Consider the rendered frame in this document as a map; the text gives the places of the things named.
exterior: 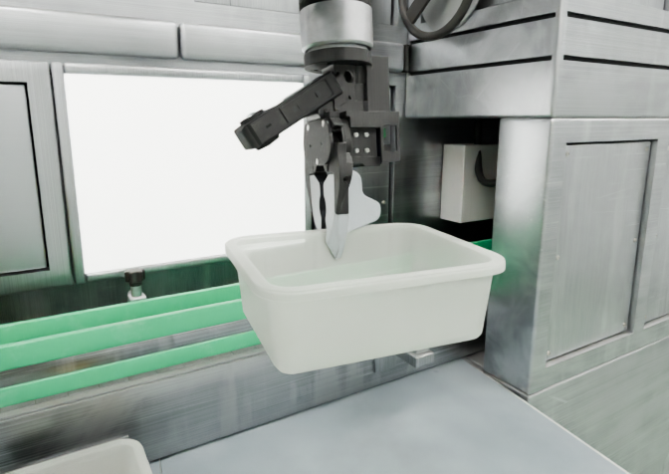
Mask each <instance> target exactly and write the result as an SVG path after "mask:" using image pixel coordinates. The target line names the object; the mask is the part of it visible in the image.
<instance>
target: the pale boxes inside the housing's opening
mask: <svg viewBox="0 0 669 474"><path fill-rule="evenodd" d="M498 146H499V143H498V142H481V144H474V143H449V144H444V145H443V168H442V190H441V213H440V218H441V219H445V220H449V221H454V222H458V223H465V222H472V221H479V220H486V219H493V218H494V206H495V191H496V186H495V187H487V186H484V185H482V184H481V183H480V182H479V181H478V179H477V177H476V173H475V162H476V158H477V155H478V152H479V151H480V150H481V154H482V168H483V174H484V176H485V178H487V179H496V176H497V161H498Z"/></svg>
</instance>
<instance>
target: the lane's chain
mask: <svg viewBox="0 0 669 474"><path fill-rule="evenodd" d="M259 348H263V345H262V344H259V345H255V346H251V347H247V348H243V349H239V350H235V351H231V352H228V353H223V354H219V355H212V356H208V358H207V357H204V358H200V359H196V360H192V361H188V362H184V363H180V364H176V365H172V366H168V367H164V368H160V369H157V370H152V371H148V372H143V373H139V374H135V375H131V376H129V380H134V379H138V378H142V377H146V376H150V375H154V374H158V373H162V372H166V371H170V370H174V369H178V368H182V367H186V366H189V365H193V364H197V363H201V362H205V361H209V360H213V359H217V358H220V357H224V356H231V355H235V354H239V353H243V352H247V351H251V350H255V349H259ZM183 365H184V366H183ZM129 380H128V377H123V378H119V379H115V380H111V381H107V382H103V383H100V386H99V385H98V384H95V385H91V386H87V387H83V388H79V389H75V390H71V391H69V395H74V394H78V393H82V392H86V391H90V390H94V389H98V388H100V387H101V388H102V387H106V386H110V385H114V384H118V383H122V382H126V381H129ZM66 396H68V392H67V391H66V392H62V393H58V394H54V395H50V396H46V397H42V398H38V399H36V404H38V403H42V402H46V401H50V400H54V399H58V398H62V397H66ZM34 404H35V399H34V400H30V401H26V402H22V403H18V404H14V405H10V406H6V407H2V408H1V413H2V412H6V411H10V410H14V409H18V408H22V407H26V406H30V405H34Z"/></svg>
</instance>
